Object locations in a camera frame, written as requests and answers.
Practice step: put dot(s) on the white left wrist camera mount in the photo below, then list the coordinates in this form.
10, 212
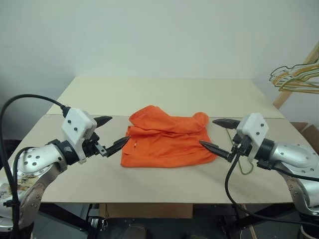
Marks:
74, 122

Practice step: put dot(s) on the slanted wooden rack post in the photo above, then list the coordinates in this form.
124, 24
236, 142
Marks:
282, 99

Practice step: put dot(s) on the flat brown cardboard sheet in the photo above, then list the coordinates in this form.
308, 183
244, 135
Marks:
149, 210

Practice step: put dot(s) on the open brown cardboard box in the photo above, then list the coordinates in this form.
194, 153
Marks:
311, 132

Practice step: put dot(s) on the orange garment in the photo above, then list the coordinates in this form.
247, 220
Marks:
162, 149

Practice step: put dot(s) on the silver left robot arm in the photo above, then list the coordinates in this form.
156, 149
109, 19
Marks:
37, 159

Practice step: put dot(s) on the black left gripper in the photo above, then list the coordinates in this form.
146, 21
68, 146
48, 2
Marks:
92, 147

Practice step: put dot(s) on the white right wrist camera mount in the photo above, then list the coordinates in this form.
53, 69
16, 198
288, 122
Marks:
254, 124

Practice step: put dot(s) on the dark rounded shape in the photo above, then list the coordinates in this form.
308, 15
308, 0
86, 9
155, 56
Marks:
136, 231

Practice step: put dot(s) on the light wooden slat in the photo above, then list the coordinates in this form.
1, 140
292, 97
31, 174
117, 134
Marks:
250, 221

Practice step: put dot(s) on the black metal table frame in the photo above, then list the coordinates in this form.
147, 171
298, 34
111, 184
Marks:
62, 216

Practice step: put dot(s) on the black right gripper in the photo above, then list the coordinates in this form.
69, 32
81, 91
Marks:
241, 145

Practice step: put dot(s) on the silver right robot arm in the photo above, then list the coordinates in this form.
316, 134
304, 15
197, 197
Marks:
294, 154

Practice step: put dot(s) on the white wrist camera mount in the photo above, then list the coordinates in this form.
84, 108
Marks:
74, 122
254, 124

